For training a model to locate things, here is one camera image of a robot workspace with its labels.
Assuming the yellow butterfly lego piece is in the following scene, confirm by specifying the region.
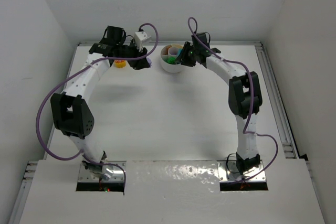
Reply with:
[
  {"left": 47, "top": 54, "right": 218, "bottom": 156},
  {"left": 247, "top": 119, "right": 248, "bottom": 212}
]
[{"left": 114, "top": 60, "right": 127, "bottom": 68}]

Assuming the small green lego brick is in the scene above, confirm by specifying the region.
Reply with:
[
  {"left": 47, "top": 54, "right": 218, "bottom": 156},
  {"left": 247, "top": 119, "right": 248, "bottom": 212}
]
[{"left": 166, "top": 57, "right": 176, "bottom": 65}]

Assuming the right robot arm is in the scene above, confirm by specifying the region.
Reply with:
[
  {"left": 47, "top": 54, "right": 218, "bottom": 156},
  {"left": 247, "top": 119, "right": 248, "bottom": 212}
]
[{"left": 177, "top": 33, "right": 263, "bottom": 174}]

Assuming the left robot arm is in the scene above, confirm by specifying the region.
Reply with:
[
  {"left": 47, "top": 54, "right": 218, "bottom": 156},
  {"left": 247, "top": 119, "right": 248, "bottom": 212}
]
[{"left": 50, "top": 26, "right": 151, "bottom": 176}]

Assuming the white divided round container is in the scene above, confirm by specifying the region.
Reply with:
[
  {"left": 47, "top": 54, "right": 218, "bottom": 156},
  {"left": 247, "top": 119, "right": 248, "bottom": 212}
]
[{"left": 160, "top": 44, "right": 184, "bottom": 74}]

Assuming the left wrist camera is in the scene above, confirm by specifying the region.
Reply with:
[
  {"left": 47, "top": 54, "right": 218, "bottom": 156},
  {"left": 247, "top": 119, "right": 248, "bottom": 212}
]
[{"left": 133, "top": 31, "right": 151, "bottom": 51}]

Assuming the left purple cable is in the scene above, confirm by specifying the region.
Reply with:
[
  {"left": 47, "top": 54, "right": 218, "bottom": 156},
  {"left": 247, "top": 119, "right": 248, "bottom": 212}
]
[{"left": 35, "top": 23, "right": 159, "bottom": 183}]

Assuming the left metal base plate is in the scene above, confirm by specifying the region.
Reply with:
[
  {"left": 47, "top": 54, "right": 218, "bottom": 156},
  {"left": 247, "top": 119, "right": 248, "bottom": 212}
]
[{"left": 78, "top": 161, "right": 126, "bottom": 183}]

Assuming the metal base plate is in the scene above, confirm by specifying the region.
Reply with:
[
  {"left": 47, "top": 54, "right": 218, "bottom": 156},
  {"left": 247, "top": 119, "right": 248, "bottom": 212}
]
[
  {"left": 217, "top": 160, "right": 266, "bottom": 183},
  {"left": 78, "top": 161, "right": 126, "bottom": 183}
]

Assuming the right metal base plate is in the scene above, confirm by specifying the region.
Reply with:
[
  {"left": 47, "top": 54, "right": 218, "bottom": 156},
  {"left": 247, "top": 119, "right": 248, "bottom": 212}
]
[{"left": 217, "top": 160, "right": 266, "bottom": 183}]

